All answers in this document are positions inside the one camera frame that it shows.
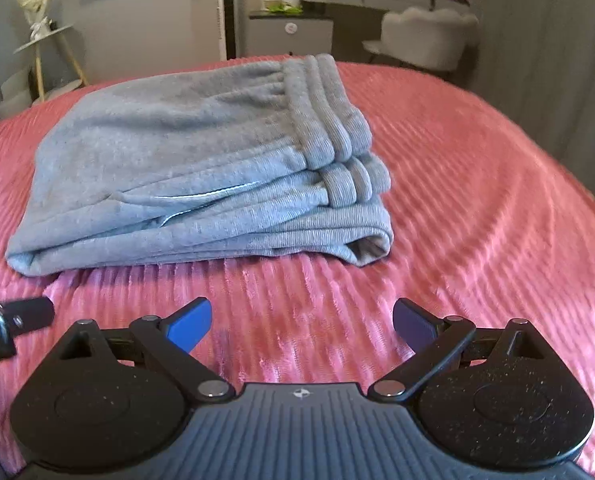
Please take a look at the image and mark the grey sweatpants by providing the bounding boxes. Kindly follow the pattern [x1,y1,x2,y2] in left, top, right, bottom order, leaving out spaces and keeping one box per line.
[6,54,394,276]

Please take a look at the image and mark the pink ribbed bedspread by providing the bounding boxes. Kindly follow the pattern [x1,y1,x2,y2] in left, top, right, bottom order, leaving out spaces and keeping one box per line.
[0,63,595,476]

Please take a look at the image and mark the white gold side table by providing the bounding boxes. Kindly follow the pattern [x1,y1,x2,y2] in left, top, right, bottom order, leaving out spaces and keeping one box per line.
[0,0,89,120]

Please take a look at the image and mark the grey curtain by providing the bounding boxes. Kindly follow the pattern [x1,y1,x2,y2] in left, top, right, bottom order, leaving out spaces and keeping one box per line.
[470,0,595,194]

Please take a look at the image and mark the grey bedside cabinet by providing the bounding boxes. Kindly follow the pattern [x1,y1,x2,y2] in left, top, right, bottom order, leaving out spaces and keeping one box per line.
[244,11,333,56]

